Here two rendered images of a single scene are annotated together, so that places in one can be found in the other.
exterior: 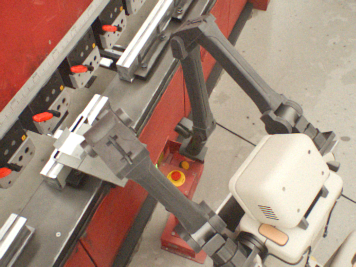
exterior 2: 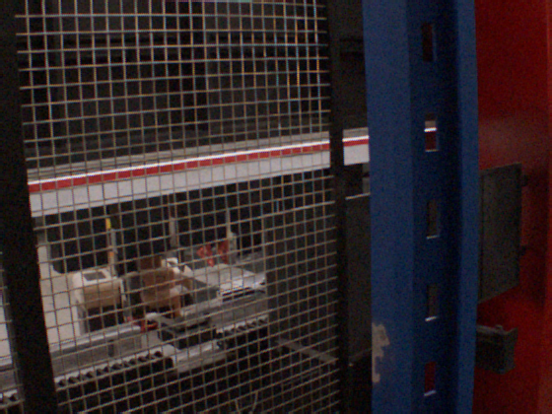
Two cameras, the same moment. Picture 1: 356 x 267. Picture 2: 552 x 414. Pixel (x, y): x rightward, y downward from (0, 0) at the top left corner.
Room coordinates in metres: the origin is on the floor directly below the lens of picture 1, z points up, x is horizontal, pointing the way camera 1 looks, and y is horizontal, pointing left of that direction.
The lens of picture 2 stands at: (2.72, 1.36, 1.63)
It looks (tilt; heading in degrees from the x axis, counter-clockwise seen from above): 10 degrees down; 204
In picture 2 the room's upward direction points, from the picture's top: 3 degrees counter-clockwise
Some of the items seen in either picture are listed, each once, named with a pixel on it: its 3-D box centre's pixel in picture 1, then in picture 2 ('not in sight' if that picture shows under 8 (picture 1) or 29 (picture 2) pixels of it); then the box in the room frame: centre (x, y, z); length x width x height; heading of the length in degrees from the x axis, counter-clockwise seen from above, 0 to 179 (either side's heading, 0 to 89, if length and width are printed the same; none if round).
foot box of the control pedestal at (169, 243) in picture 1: (187, 236); not in sight; (0.82, -0.02, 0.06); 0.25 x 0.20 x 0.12; 66
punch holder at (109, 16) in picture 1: (104, 18); (139, 225); (1.19, 0.24, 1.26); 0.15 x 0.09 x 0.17; 154
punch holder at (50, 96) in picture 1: (41, 100); (250, 203); (0.83, 0.41, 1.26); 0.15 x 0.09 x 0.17; 154
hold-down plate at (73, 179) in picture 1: (92, 152); not in sight; (0.87, 0.33, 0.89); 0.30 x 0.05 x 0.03; 154
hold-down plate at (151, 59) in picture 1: (154, 54); not in sight; (1.37, 0.09, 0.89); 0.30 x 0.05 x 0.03; 154
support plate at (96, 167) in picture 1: (103, 153); (223, 276); (0.79, 0.27, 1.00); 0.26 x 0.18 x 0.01; 64
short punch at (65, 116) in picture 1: (56, 118); (247, 245); (0.86, 0.40, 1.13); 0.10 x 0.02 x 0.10; 154
